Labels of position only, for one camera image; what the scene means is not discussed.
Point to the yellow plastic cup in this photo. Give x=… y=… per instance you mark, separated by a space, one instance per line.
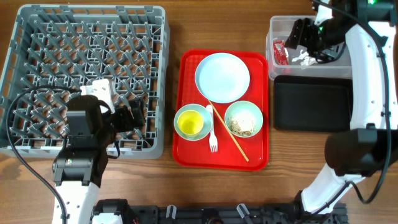
x=190 y=122

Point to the white tissue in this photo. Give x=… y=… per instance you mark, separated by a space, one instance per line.
x=303 y=59

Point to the black plastic tray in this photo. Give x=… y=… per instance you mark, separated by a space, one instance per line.
x=312 y=103

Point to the red plastic serving tray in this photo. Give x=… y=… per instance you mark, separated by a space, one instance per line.
x=198 y=153

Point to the light blue dinner plate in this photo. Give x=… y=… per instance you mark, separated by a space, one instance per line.
x=222 y=77

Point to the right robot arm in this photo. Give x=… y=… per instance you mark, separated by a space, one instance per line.
x=368 y=30

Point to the red snack wrapper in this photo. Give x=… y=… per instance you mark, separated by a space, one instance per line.
x=280 y=53

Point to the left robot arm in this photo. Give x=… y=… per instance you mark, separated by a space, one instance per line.
x=79 y=166

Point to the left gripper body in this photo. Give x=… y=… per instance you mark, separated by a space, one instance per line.
x=121 y=121

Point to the light blue small bowl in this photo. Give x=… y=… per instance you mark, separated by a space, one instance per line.
x=207 y=121

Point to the rice food scraps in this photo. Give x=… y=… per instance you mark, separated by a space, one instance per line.
x=242 y=124

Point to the white plastic fork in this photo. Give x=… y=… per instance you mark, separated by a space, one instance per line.
x=213 y=142

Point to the wooden chopstick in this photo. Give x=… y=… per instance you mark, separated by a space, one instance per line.
x=229 y=132

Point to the grey plastic dishwasher rack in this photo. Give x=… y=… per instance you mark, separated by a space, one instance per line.
x=56 y=49

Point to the clear plastic waste bin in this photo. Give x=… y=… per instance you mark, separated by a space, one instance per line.
x=280 y=29

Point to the green bowl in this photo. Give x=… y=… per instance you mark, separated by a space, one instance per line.
x=245 y=107

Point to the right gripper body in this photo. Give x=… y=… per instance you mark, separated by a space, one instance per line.
x=323 y=42

